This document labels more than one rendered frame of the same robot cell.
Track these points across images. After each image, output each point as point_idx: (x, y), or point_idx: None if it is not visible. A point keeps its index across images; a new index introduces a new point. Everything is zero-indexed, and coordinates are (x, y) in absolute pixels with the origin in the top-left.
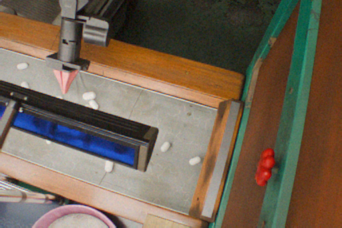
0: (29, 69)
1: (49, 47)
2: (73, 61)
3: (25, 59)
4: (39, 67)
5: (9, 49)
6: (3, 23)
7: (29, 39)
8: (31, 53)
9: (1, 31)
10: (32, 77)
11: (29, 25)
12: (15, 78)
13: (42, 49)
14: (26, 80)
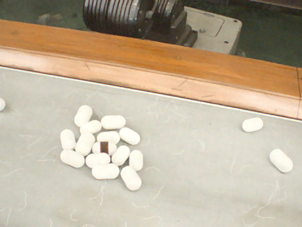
0: (264, 133)
1: (296, 93)
2: None
3: (245, 116)
4: (282, 130)
5: (203, 101)
6: (181, 57)
7: (250, 81)
8: (258, 106)
9: (183, 68)
10: (278, 145)
11: (237, 62)
12: (242, 148)
13: (283, 96)
14: (269, 151)
